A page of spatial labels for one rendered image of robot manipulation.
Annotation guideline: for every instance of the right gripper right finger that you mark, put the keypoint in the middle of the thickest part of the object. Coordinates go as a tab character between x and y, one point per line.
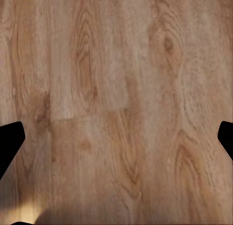
225	136

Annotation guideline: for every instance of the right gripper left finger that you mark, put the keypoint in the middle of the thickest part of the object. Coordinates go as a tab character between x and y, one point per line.
12	137

